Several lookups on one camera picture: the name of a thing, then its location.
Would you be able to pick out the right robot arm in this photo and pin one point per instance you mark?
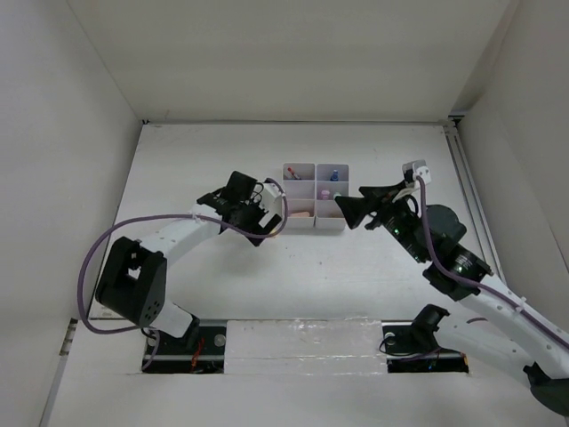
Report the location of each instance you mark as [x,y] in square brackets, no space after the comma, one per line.
[532,349]

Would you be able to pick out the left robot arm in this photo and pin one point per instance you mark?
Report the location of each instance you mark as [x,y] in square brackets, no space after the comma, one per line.
[133,281]

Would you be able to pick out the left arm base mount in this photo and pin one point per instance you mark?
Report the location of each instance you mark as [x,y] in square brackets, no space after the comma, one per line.
[205,354]

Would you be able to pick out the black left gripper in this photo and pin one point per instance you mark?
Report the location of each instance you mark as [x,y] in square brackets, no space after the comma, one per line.
[254,228]

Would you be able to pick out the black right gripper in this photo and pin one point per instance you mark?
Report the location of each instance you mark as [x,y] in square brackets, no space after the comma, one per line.
[355,208]

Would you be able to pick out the aluminium rail right side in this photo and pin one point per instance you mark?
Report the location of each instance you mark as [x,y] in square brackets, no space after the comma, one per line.
[472,199]

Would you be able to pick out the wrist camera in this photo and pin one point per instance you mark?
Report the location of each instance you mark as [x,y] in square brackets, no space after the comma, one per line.
[271,201]
[414,171]

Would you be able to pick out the red gel pen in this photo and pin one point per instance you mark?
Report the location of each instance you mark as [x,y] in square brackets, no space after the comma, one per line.
[293,174]

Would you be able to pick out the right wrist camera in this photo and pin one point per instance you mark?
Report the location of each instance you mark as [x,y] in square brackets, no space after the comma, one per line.
[414,171]

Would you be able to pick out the white six-compartment organizer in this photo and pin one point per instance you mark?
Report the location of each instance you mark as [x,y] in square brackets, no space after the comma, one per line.
[304,195]

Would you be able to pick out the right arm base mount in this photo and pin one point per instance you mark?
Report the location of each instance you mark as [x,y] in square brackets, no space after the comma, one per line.
[410,347]

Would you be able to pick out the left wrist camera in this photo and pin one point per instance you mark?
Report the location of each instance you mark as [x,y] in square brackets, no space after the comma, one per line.
[271,201]

